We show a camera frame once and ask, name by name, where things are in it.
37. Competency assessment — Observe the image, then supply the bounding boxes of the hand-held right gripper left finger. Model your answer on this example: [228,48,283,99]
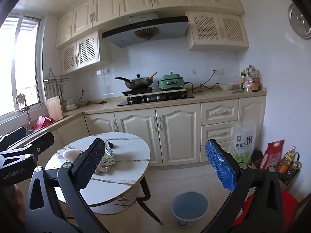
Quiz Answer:
[25,138,110,233]

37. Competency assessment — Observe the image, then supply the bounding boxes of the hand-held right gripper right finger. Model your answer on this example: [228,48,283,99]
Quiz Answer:
[203,139,285,233]

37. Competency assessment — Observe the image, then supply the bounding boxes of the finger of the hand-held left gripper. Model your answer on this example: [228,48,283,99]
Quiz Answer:
[0,127,27,151]
[0,131,55,162]

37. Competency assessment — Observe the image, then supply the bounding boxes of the white bun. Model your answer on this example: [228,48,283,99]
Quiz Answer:
[64,150,82,162]

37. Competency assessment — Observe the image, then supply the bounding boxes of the grey-blue plastic bin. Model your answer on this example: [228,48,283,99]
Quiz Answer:
[171,192,209,229]

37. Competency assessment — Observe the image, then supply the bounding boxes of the red white green snack wrapper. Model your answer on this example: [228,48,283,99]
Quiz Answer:
[101,147,114,165]

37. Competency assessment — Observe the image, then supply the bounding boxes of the red plastic basket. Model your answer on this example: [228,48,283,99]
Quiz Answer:
[33,116,56,130]

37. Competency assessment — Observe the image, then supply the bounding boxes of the brass kitchen faucet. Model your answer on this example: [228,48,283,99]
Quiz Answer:
[15,93,32,130]

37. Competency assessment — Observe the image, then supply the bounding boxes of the white green rice bag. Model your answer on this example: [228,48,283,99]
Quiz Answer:
[233,125,257,164]

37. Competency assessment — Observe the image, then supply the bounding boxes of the round marble table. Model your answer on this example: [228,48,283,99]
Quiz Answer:
[45,132,164,225]

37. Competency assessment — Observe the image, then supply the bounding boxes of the wooden cutting board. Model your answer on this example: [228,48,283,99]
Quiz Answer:
[46,95,64,119]

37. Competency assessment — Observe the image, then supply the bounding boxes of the cream lower kitchen cabinets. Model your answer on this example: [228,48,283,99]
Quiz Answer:
[0,87,267,168]

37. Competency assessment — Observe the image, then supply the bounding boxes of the red rice bag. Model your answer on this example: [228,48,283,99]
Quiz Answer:
[261,139,285,170]

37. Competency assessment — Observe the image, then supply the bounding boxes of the large cooking oil bottle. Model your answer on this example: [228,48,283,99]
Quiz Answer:
[277,147,297,173]

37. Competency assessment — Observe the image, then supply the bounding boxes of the metal utensil rack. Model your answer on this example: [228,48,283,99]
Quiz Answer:
[44,68,70,97]

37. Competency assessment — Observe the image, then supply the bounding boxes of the kitchen window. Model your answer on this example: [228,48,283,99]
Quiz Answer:
[0,12,45,124]

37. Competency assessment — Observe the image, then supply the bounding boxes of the red plastic stool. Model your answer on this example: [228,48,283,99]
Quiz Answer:
[231,190,298,229]

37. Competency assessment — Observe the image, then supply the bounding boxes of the black gas stove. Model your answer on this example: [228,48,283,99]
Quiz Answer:
[117,91,194,107]

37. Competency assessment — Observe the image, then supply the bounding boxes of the group of condiment bottles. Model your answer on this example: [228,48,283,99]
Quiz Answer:
[240,65,261,93]

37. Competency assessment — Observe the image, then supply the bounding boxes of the steel wok with lid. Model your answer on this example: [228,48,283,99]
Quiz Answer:
[115,74,154,89]

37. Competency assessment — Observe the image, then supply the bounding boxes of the green electric cooker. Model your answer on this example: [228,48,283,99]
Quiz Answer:
[158,72,185,91]

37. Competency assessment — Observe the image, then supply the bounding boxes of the cream lattice door cabinet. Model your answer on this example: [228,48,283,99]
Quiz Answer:
[61,30,112,76]
[186,11,250,52]

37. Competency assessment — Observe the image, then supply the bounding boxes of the grey range hood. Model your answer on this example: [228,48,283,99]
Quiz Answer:
[101,12,189,48]

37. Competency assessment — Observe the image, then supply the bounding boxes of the black power cable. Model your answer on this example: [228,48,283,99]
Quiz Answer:
[77,91,101,105]
[184,70,220,95]

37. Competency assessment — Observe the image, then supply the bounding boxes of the round metal wall plate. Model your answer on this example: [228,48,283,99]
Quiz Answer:
[288,3,311,40]

